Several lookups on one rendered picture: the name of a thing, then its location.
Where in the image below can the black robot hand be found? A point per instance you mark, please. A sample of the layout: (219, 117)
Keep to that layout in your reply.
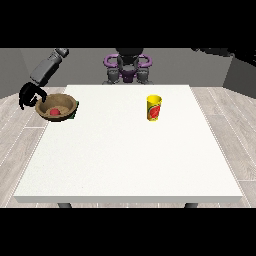
(27, 93)
(216, 51)

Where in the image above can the brown wooden bowl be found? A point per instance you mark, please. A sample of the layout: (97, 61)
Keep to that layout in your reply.
(63, 104)

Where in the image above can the small red ball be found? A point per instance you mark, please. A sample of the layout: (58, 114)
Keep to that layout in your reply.
(54, 112)

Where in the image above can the green square pad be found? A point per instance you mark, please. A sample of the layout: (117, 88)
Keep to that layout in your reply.
(75, 109)

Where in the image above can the yellow cup with melon print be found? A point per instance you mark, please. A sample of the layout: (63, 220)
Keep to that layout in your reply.
(154, 108)

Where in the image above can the grey robot trunk purple rings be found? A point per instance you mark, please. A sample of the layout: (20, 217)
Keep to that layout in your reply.
(127, 73)

